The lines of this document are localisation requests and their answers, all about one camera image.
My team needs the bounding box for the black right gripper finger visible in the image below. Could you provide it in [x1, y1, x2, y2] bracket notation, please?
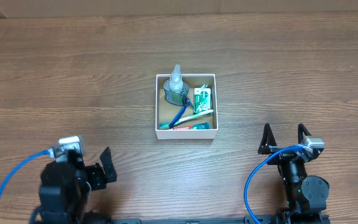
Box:
[258, 123, 278, 154]
[298, 123, 311, 142]

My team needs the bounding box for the teal white small tube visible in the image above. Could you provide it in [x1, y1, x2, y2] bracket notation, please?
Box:
[172, 123, 211, 130]

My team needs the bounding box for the green toothbrush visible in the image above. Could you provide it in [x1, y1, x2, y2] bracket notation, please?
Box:
[159, 110, 214, 129]

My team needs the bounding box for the green white small packet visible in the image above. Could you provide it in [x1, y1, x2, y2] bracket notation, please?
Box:
[193, 85, 212, 113]

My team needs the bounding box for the blue disposable razor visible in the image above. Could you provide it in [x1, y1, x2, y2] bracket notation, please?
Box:
[168, 98, 193, 129]

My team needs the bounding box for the clear purple liquid bottle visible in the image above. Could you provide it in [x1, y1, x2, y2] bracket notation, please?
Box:
[163, 64, 190, 106]

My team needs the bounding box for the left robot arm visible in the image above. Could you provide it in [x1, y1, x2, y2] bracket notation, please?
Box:
[29, 147, 117, 224]

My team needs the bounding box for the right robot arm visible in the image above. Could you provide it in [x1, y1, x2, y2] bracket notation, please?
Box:
[258, 123, 330, 224]

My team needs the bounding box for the white cardboard box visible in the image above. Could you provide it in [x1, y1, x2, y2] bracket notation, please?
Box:
[155, 74, 219, 140]

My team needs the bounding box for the left blue cable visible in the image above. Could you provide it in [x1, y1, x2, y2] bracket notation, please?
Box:
[0, 149, 51, 224]

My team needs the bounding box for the blue cable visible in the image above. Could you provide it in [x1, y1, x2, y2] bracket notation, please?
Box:
[0, 149, 51, 224]
[244, 144, 306, 224]

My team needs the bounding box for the right blue cable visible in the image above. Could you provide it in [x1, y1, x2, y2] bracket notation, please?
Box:
[244, 144, 306, 224]

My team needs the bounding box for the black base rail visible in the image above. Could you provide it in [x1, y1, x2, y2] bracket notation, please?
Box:
[81, 212, 331, 224]

